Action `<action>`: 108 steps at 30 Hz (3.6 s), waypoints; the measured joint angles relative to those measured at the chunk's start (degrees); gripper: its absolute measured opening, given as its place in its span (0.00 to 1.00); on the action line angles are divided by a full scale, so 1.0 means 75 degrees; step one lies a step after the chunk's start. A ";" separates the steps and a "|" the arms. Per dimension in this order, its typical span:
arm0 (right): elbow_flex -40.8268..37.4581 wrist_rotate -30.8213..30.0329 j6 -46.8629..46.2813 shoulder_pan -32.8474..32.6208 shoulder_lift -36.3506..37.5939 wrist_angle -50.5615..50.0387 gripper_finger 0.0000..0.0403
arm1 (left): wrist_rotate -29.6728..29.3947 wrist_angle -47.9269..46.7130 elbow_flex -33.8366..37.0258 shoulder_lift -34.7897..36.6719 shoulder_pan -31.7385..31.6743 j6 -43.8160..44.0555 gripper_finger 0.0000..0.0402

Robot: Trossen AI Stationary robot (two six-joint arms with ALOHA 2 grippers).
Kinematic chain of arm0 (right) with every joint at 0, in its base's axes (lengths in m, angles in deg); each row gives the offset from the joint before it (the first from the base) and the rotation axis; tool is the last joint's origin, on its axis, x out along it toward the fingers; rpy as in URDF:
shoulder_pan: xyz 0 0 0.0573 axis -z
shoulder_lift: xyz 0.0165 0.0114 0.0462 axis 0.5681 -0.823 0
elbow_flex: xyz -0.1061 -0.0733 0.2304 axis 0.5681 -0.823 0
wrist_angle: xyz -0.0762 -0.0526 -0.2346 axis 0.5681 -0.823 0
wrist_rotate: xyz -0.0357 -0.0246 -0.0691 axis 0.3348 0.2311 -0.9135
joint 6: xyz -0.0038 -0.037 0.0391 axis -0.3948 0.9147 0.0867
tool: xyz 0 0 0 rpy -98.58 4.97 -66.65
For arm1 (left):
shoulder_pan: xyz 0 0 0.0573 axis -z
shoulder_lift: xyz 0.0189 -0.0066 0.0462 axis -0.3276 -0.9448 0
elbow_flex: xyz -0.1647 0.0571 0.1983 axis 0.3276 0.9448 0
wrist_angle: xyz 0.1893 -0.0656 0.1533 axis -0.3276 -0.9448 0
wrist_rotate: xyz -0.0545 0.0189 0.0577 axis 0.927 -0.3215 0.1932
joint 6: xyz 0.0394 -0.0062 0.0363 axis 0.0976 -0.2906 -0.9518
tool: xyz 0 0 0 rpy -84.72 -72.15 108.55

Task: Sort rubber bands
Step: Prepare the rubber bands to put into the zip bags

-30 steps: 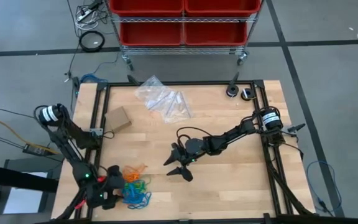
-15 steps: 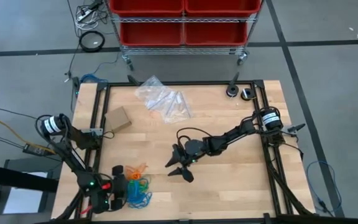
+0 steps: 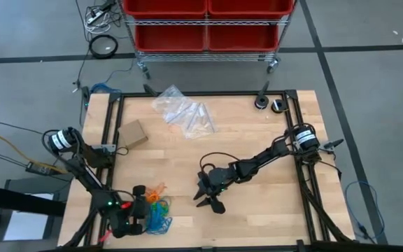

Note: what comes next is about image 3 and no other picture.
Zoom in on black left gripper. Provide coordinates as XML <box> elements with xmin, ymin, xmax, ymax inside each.
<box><xmin>110</xmin><ymin>185</ymin><xmax>151</xmax><ymax>239</ymax></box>

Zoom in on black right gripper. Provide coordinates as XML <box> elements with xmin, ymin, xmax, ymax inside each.
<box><xmin>193</xmin><ymin>166</ymin><xmax>241</xmax><ymax>215</ymax></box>

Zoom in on orange rubber band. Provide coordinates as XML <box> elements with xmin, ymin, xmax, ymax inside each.
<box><xmin>150</xmin><ymin>183</ymin><xmax>168</xmax><ymax>197</ymax></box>
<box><xmin>144</xmin><ymin>190</ymin><xmax>161</xmax><ymax>204</ymax></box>

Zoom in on green rubber band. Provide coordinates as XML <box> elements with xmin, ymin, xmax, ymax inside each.
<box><xmin>151</xmin><ymin>202</ymin><xmax>169</xmax><ymax>216</ymax></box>

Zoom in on blue rubber band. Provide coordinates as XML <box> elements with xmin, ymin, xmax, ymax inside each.
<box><xmin>152</xmin><ymin>198</ymin><xmax>171</xmax><ymax>220</ymax></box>
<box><xmin>146</xmin><ymin>209</ymin><xmax>174</xmax><ymax>235</ymax></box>

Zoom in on small cardboard box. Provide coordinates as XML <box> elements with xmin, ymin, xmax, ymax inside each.
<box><xmin>117</xmin><ymin>119</ymin><xmax>149</xmax><ymax>150</ymax></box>

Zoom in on black power brick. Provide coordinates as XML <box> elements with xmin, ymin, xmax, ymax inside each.
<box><xmin>25</xmin><ymin>161</ymin><xmax>59</xmax><ymax>176</ymax></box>

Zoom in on black spool white core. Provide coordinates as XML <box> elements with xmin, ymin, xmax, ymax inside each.
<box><xmin>254</xmin><ymin>94</ymin><xmax>270</xmax><ymax>110</ymax></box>

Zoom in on black furniture beam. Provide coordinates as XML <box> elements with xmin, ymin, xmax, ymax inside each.
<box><xmin>0</xmin><ymin>181</ymin><xmax>66</xmax><ymax>228</ymax></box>

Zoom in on small black adapter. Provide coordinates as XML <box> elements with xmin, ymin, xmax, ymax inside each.
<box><xmin>81</xmin><ymin>85</ymin><xmax>92</xmax><ymax>108</ymax></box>

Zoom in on red plastic bin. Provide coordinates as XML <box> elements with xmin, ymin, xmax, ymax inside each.
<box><xmin>207</xmin><ymin>24</ymin><xmax>280</xmax><ymax>52</ymax></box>
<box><xmin>122</xmin><ymin>0</ymin><xmax>208</xmax><ymax>20</ymax></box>
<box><xmin>207</xmin><ymin>0</ymin><xmax>295</xmax><ymax>20</ymax></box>
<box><xmin>134</xmin><ymin>24</ymin><xmax>208</xmax><ymax>53</ymax></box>

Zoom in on white power strip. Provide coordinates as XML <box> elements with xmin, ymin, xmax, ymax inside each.
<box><xmin>85</xmin><ymin>9</ymin><xmax>105</xmax><ymax>25</ymax></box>

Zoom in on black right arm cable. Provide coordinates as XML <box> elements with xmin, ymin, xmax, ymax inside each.
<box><xmin>199</xmin><ymin>151</ymin><xmax>241</xmax><ymax>172</ymax></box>

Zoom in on black spool yellow wire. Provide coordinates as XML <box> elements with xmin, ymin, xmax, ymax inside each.
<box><xmin>271</xmin><ymin>99</ymin><xmax>289</xmax><ymax>113</ymax></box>

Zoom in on blue cable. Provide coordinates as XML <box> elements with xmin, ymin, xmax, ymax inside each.
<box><xmin>89</xmin><ymin>83</ymin><xmax>113</xmax><ymax>95</ymax></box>
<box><xmin>344</xmin><ymin>180</ymin><xmax>386</xmax><ymax>243</ymax></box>

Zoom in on yellow cable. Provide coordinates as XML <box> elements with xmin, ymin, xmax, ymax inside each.
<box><xmin>0</xmin><ymin>129</ymin><xmax>69</xmax><ymax>175</ymax></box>

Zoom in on chrome wire shelf cart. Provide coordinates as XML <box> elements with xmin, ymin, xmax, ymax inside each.
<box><xmin>117</xmin><ymin>0</ymin><xmax>297</xmax><ymax>80</ymax></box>

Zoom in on thin black floor cable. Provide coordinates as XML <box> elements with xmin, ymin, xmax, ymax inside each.
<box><xmin>71</xmin><ymin>0</ymin><xmax>94</xmax><ymax>92</ymax></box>

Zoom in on white cable bundle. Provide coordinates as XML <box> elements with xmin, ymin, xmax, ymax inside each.
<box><xmin>84</xmin><ymin>6</ymin><xmax>118</xmax><ymax>35</ymax></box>

